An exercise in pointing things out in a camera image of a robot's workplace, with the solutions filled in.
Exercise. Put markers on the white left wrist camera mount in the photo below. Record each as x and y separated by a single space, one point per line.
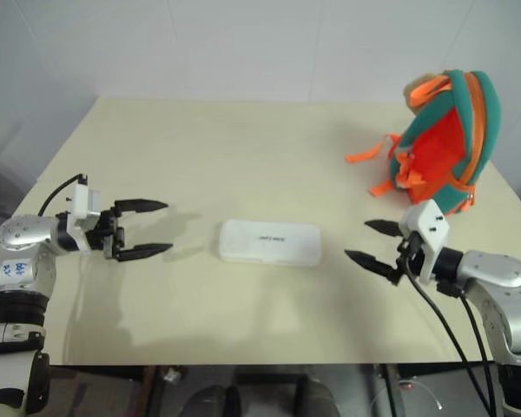
81 202

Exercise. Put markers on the small metal table fitting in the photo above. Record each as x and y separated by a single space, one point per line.
172 374

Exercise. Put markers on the white rectangular case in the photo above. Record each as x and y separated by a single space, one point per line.
269 243

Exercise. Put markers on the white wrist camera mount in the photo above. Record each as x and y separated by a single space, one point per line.
81 202
430 223

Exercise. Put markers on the brown table frame leg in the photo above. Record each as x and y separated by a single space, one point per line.
149 391

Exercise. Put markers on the teal and orange backpack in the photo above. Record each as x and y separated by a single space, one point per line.
438 143

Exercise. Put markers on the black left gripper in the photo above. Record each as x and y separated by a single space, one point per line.
108 230

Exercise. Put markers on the dark rounded shape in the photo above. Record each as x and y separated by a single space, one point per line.
213 401

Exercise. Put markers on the black table frame leg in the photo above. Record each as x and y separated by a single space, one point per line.
388 391

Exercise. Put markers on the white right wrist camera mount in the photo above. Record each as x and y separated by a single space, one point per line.
430 223

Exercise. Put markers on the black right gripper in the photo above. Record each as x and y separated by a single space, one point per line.
410 256

